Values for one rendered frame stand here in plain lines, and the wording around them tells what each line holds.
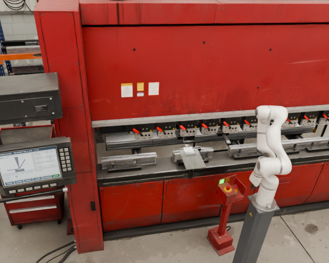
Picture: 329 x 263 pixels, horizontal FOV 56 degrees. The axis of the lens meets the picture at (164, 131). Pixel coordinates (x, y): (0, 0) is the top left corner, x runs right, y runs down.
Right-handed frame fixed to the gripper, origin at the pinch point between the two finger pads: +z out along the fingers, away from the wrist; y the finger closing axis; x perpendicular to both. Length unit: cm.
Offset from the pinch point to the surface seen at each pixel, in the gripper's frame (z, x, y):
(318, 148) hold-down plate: 6, 102, -22
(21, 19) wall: 22, -139, -502
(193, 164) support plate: -2, -36, -39
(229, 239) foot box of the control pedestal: 83, -1, -3
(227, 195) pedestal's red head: 17.6, -14.6, -10.4
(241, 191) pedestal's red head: 24.1, 4.6, -14.0
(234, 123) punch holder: -28, 8, -50
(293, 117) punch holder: -31, 65, -37
